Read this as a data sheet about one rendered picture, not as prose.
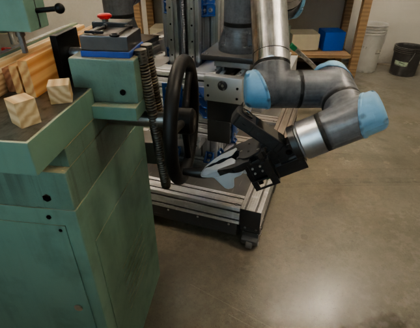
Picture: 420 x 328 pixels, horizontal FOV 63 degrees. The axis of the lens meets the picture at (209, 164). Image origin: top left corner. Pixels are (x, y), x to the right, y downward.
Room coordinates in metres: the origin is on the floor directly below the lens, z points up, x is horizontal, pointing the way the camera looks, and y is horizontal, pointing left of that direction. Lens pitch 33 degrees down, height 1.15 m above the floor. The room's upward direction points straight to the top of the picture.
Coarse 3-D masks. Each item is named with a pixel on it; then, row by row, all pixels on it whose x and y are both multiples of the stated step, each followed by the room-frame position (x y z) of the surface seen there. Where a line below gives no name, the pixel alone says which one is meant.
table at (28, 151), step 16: (48, 96) 0.62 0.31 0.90; (80, 96) 0.62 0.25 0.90; (0, 112) 0.55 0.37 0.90; (48, 112) 0.55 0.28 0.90; (64, 112) 0.55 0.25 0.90; (80, 112) 0.60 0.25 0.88; (96, 112) 0.65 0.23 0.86; (112, 112) 0.64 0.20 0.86; (128, 112) 0.64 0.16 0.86; (0, 128) 0.49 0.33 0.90; (16, 128) 0.49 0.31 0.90; (32, 128) 0.49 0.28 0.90; (48, 128) 0.50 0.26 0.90; (64, 128) 0.54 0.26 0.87; (80, 128) 0.59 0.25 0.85; (0, 144) 0.45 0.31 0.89; (16, 144) 0.44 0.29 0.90; (32, 144) 0.45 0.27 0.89; (48, 144) 0.49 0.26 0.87; (64, 144) 0.53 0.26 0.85; (0, 160) 0.45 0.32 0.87; (16, 160) 0.44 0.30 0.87; (32, 160) 0.44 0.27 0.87; (48, 160) 0.47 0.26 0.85
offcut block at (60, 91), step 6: (66, 78) 0.63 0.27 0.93; (48, 84) 0.59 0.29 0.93; (54, 84) 0.59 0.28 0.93; (60, 84) 0.59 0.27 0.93; (66, 84) 0.59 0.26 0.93; (48, 90) 0.58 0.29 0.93; (54, 90) 0.59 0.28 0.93; (60, 90) 0.59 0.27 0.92; (66, 90) 0.59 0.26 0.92; (54, 96) 0.58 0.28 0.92; (60, 96) 0.59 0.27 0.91; (66, 96) 0.59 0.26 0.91; (72, 96) 0.61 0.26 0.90; (54, 102) 0.58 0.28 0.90; (60, 102) 0.59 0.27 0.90; (66, 102) 0.59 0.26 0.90
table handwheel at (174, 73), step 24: (192, 72) 0.78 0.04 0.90; (168, 96) 0.60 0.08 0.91; (192, 96) 0.82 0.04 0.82; (120, 120) 0.70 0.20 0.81; (144, 120) 0.70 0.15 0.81; (168, 120) 0.57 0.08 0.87; (192, 120) 0.68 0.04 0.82; (168, 144) 0.56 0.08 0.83; (192, 144) 0.77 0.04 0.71; (168, 168) 0.56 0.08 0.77
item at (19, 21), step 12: (0, 0) 0.71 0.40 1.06; (12, 0) 0.71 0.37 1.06; (24, 0) 0.71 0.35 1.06; (36, 0) 0.75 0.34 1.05; (0, 12) 0.71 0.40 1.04; (12, 12) 0.71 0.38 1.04; (24, 12) 0.71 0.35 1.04; (0, 24) 0.71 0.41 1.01; (12, 24) 0.71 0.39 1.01; (24, 24) 0.71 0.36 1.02; (36, 24) 0.73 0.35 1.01; (48, 24) 0.77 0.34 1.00
